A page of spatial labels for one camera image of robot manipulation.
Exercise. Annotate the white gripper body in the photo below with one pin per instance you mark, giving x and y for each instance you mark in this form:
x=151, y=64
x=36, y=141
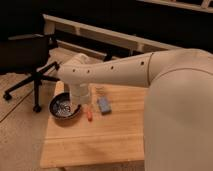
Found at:
x=80, y=94

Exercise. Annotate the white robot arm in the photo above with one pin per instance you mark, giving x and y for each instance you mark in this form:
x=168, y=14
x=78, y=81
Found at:
x=178, y=109

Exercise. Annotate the blue sponge block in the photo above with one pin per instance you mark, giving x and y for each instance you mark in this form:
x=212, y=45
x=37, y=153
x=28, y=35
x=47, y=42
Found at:
x=104, y=105

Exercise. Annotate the black office chair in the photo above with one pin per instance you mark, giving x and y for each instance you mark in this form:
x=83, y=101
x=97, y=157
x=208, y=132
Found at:
x=28, y=54

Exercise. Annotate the white wooden bench frame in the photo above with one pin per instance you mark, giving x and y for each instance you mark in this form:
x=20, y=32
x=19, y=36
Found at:
x=100, y=35

